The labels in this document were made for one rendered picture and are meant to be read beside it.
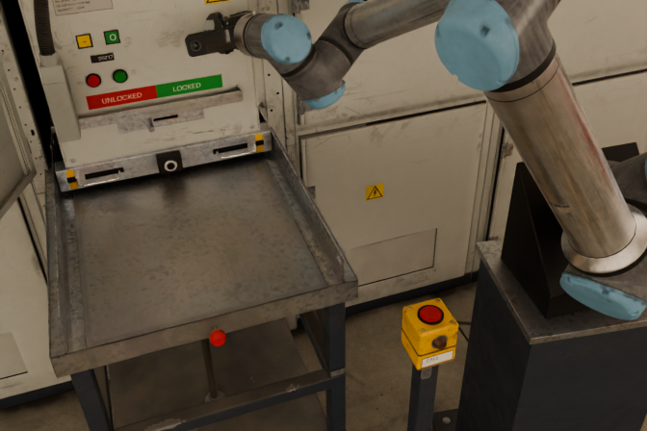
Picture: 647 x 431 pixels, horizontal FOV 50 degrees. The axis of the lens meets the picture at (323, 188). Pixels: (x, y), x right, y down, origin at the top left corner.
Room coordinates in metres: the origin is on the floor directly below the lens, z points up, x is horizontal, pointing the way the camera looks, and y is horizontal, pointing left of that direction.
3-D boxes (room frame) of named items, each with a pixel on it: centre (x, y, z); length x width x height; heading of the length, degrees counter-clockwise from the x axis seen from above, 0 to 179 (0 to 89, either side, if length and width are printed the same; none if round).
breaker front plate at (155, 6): (1.48, 0.39, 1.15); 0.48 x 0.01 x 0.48; 109
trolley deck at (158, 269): (1.29, 0.33, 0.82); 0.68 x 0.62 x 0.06; 18
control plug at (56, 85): (1.35, 0.57, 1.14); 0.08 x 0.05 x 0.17; 19
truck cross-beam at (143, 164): (1.49, 0.40, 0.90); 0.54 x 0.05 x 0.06; 109
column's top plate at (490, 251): (1.17, -0.58, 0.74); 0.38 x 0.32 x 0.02; 99
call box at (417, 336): (0.91, -0.19, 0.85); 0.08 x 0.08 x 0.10; 18
